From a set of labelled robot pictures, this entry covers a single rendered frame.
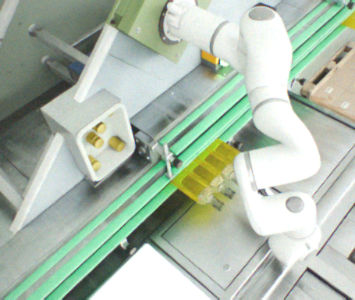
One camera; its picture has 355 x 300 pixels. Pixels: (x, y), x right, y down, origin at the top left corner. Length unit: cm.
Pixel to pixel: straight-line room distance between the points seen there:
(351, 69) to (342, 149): 400
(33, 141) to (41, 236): 64
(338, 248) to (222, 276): 41
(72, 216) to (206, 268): 45
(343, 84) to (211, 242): 427
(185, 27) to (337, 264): 89
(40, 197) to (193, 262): 52
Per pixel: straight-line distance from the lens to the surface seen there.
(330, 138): 170
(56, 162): 120
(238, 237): 135
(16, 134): 186
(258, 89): 87
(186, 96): 136
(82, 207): 125
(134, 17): 103
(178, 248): 134
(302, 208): 86
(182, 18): 108
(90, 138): 117
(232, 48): 100
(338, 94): 526
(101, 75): 114
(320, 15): 181
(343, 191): 152
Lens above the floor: 153
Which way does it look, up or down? 28 degrees down
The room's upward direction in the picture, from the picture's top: 124 degrees clockwise
